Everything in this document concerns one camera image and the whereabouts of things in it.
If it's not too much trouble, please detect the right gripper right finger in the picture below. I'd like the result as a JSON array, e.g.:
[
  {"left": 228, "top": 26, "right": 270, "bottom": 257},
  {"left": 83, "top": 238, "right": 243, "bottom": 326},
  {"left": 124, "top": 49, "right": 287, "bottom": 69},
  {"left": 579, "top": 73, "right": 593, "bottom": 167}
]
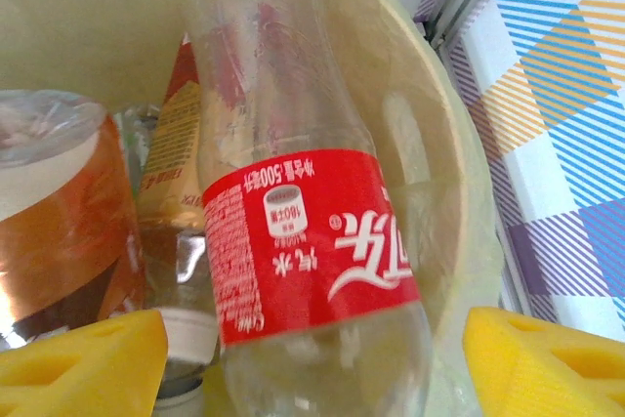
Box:
[{"left": 462, "top": 306, "right": 625, "bottom": 417}]

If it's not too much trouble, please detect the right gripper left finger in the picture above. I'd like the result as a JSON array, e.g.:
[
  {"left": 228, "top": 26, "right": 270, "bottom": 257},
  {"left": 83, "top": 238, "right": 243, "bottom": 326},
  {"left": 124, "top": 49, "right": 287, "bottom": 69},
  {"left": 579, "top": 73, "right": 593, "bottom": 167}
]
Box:
[{"left": 0, "top": 308, "right": 170, "bottom": 417}]

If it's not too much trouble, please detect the brown label plastic bottle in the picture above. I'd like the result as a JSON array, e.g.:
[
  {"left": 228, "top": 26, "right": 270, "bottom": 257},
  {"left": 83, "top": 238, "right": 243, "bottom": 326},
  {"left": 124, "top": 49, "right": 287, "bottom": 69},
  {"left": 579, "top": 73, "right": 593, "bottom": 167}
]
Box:
[{"left": 0, "top": 88, "right": 147, "bottom": 345}]

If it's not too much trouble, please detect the red label cola bottle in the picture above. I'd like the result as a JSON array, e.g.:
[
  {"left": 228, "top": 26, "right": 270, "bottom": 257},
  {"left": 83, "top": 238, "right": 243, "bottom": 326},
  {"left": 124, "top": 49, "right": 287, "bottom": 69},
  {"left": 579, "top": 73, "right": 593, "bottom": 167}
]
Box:
[{"left": 183, "top": 0, "right": 436, "bottom": 417}]

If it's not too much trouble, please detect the cream ribbed plastic bin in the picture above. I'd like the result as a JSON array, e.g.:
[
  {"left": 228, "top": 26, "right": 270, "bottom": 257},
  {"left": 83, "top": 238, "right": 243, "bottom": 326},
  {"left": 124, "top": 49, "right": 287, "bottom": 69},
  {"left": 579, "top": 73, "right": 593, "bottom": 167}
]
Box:
[{"left": 0, "top": 0, "right": 504, "bottom": 417}]

